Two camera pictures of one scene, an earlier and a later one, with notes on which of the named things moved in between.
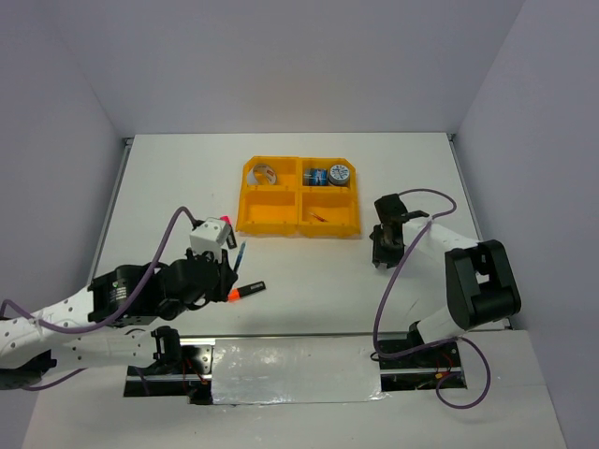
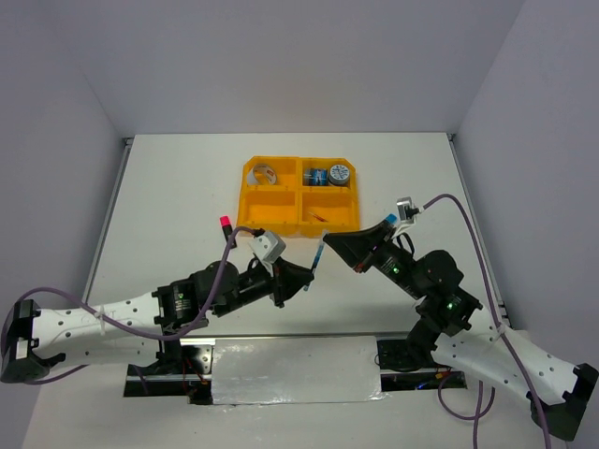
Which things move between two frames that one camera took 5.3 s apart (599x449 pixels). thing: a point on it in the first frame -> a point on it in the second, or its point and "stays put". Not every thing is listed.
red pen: [318, 217] stays put
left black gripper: [229, 278] -> [286, 279]
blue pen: [240, 257] -> [317, 259]
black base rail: [401, 366] stays put
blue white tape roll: [339, 174] stays put
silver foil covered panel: [290, 370] stays put
